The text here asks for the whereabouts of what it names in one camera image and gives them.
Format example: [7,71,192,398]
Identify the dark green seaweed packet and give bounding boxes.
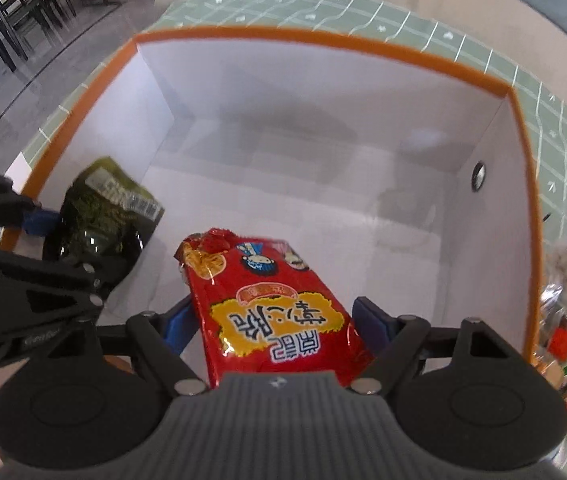
[42,156,164,298]

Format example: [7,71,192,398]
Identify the red spicy strips packet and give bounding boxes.
[175,229,372,386]

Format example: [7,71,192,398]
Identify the clear packet red label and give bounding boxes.
[533,308,567,390]

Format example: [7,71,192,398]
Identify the orange cardboard box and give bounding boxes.
[16,26,543,356]

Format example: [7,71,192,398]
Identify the green checkered tablecloth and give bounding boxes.
[20,0,567,480]

